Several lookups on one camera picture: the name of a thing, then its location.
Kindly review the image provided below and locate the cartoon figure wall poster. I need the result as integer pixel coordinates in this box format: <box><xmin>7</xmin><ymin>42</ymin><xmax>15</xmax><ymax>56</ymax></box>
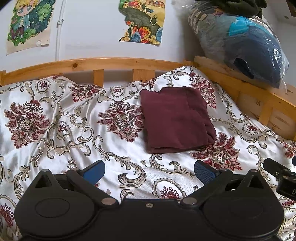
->
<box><xmin>6</xmin><ymin>0</ymin><xmax>56</xmax><ymax>55</ymax></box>

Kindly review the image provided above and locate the floral satin blanket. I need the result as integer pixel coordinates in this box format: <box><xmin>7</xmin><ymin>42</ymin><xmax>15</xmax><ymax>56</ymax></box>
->
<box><xmin>0</xmin><ymin>66</ymin><xmax>296</xmax><ymax>241</ymax></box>

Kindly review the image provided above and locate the maroon garment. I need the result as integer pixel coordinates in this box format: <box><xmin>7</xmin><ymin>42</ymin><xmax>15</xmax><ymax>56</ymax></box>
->
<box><xmin>140</xmin><ymin>86</ymin><xmax>217</xmax><ymax>154</ymax></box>

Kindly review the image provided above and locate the dark green cloth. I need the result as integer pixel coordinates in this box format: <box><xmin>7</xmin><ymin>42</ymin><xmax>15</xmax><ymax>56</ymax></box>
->
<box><xmin>194</xmin><ymin>0</ymin><xmax>264</xmax><ymax>19</ymax></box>

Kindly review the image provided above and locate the wooden bed frame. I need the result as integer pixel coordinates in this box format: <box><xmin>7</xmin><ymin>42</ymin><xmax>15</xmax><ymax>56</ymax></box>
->
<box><xmin>0</xmin><ymin>56</ymin><xmax>296</xmax><ymax>141</ymax></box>

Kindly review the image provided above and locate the white wall pipe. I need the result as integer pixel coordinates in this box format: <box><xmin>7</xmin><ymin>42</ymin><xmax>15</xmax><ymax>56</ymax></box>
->
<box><xmin>55</xmin><ymin>0</ymin><xmax>64</xmax><ymax>62</ymax></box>

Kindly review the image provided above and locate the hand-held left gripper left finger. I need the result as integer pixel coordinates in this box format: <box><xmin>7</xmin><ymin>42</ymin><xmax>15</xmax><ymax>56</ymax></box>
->
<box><xmin>34</xmin><ymin>160</ymin><xmax>119</xmax><ymax>207</ymax></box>

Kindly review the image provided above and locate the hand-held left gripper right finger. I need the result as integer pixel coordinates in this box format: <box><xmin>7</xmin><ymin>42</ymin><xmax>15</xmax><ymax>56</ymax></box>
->
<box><xmin>181</xmin><ymin>160</ymin><xmax>267</xmax><ymax>207</ymax></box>

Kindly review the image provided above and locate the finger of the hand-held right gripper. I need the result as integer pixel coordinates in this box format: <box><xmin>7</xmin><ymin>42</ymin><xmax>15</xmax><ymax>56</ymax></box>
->
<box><xmin>263</xmin><ymin>158</ymin><xmax>292</xmax><ymax>179</ymax></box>

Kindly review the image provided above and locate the landscape wall poster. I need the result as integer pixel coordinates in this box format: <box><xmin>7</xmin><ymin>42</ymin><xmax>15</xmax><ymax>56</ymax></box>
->
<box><xmin>118</xmin><ymin>0</ymin><xmax>166</xmax><ymax>46</ymax></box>

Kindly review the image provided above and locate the clear plastic bag of clothes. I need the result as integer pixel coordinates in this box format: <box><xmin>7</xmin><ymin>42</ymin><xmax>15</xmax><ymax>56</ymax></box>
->
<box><xmin>188</xmin><ymin>4</ymin><xmax>290</xmax><ymax>89</ymax></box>

